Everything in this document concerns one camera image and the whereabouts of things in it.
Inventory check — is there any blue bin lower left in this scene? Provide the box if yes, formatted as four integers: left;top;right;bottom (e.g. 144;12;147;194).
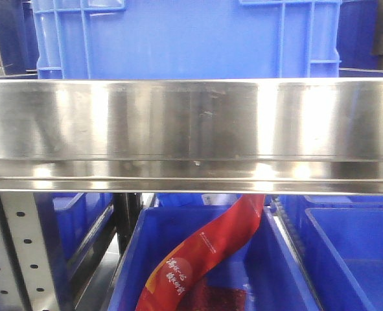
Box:
48;192;113;260

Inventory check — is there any blue bin lower right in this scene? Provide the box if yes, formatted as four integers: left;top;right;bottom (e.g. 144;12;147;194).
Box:
279;195;383;310

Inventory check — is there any red printed packaging bag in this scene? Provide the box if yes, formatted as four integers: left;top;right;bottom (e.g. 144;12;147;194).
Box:
135;194;266;310

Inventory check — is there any blue bin lower centre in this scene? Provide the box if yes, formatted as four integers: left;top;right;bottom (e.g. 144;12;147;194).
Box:
108;206;319;310

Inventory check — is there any large blue plastic bin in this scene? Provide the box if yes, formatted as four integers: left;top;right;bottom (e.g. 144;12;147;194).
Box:
32;1;341;80

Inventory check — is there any stainless steel shelf rail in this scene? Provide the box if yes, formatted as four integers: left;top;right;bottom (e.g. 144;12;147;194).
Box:
0;78;383;194

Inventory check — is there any perforated grey shelf upright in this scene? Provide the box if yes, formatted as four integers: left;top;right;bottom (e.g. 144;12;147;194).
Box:
0;202;60;310

